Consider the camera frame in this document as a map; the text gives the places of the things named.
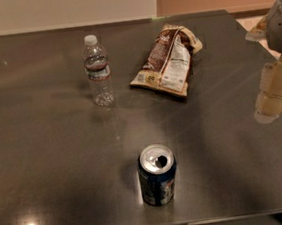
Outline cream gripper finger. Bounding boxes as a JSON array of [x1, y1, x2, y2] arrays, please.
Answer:
[[246, 15, 268, 42], [254, 54, 282, 124]]

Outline blue pepsi can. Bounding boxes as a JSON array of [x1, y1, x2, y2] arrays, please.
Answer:
[[137, 144, 177, 207]]

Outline clear plastic water bottle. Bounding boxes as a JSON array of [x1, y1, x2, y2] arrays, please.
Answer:
[[82, 34, 115, 106]]

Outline brown chip bag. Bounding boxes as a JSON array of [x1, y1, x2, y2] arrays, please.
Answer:
[[130, 23, 203, 98]]

